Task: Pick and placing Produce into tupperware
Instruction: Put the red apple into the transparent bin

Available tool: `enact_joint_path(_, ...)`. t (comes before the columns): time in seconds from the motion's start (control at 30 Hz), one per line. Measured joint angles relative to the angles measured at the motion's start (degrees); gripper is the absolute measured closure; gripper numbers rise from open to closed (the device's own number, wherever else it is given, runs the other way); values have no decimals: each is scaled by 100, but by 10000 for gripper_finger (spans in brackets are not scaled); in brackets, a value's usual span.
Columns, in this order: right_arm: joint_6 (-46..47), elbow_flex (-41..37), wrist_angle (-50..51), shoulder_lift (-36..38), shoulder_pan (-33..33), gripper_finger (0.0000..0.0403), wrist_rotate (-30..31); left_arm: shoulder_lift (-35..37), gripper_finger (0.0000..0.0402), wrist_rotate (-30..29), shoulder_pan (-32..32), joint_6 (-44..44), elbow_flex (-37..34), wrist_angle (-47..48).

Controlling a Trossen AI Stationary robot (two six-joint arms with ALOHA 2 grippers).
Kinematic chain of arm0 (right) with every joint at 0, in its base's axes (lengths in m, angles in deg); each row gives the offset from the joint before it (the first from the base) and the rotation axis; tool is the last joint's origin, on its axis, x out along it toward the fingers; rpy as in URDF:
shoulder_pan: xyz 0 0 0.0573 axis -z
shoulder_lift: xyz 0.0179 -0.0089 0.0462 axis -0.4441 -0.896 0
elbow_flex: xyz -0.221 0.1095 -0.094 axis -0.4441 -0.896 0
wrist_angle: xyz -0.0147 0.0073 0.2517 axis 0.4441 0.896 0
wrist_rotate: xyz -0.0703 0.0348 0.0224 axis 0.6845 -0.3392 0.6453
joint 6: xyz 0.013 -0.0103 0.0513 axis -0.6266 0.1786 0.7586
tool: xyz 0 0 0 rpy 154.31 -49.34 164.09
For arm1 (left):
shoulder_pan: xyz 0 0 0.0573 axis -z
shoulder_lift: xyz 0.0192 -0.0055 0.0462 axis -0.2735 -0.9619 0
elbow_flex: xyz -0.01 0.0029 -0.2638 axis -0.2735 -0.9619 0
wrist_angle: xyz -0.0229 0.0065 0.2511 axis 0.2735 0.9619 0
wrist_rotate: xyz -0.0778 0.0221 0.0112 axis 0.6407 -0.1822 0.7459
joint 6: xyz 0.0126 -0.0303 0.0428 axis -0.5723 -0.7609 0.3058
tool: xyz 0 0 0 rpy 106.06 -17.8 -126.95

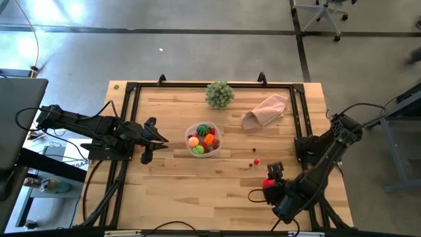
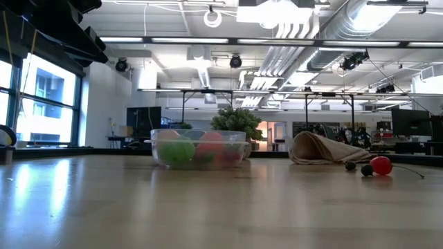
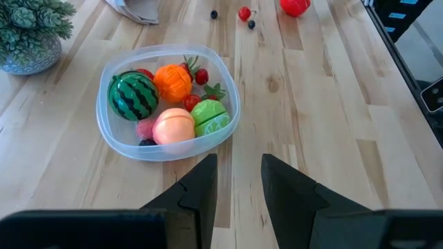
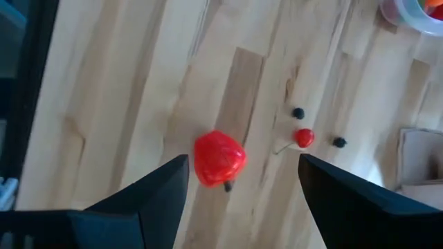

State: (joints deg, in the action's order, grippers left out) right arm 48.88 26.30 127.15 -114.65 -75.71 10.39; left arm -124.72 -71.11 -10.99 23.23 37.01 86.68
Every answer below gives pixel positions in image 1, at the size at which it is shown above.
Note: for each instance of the grey metal side table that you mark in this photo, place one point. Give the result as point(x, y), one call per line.
point(393, 154)

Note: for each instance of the orange toy pumpkin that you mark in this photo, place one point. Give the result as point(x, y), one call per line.
point(209, 139)

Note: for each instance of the white bracket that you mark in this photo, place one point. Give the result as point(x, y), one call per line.
point(306, 234)
point(121, 233)

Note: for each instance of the grey office chair base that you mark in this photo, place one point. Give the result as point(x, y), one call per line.
point(324, 10)

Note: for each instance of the dark grey desk top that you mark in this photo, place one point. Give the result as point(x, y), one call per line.
point(19, 115)

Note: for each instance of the light green toy ball fruit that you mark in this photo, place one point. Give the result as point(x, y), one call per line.
point(198, 150)

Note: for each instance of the small red toy cherry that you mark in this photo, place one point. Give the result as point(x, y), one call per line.
point(256, 161)

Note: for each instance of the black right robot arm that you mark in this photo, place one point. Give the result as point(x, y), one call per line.
point(315, 177)

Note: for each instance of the beige folded towel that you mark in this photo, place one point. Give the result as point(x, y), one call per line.
point(263, 112)

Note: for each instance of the clear teal water bottle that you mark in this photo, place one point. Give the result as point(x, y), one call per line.
point(54, 186)

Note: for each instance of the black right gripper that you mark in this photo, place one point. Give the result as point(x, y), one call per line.
point(286, 200)

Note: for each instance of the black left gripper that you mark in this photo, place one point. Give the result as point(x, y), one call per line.
point(136, 135)

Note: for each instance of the pink toy peach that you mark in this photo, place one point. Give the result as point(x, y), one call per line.
point(193, 142)

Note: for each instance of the black metal table frame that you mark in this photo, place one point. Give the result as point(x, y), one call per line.
point(213, 85)

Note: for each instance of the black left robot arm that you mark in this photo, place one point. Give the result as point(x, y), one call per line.
point(82, 123)

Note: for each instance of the red toy tomato green leaf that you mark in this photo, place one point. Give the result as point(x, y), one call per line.
point(205, 148)

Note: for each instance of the red toy apple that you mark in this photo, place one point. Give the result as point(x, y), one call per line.
point(268, 183)

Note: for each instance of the green artificial potted plant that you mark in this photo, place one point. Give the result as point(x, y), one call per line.
point(219, 95)

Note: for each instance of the clear plastic tupperware container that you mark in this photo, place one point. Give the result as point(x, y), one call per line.
point(219, 138)

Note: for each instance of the white paper sheet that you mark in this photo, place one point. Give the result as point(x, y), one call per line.
point(74, 151)

